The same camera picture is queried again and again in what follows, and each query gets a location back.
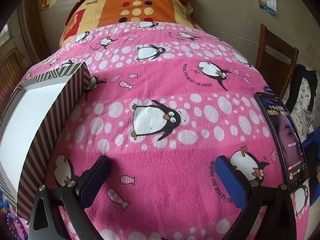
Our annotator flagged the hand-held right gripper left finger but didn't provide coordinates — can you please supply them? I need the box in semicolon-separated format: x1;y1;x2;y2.
29;155;112;240

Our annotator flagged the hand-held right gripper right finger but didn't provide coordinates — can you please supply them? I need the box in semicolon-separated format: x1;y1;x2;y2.
215;155;298;240

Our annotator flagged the striped cardboard box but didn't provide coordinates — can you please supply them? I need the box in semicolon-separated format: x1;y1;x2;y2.
0;62;97;219

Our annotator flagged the purple bead bracelet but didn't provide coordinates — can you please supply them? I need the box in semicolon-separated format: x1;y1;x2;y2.
6;214;27;240

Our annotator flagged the black smartphone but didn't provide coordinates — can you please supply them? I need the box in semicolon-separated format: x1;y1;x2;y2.
254;92;310;192

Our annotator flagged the blue garment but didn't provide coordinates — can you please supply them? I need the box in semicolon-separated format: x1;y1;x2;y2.
301;127;320;173

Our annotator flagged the floral cloth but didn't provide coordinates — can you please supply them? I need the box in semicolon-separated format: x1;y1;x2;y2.
282;76;320;143

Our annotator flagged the pink penguin print blanket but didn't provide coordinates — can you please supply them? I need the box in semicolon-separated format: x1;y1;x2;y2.
0;21;313;240

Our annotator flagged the black garment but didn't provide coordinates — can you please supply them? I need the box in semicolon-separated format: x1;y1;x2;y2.
287;64;318;112

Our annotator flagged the brown wooden chair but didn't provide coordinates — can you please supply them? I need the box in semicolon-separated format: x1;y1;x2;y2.
255;24;299;98

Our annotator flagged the brown wooden cabinet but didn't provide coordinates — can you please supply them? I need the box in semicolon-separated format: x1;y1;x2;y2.
0;0;43;105

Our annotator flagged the orange patterned pillow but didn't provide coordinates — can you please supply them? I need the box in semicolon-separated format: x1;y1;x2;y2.
60;0;194;48

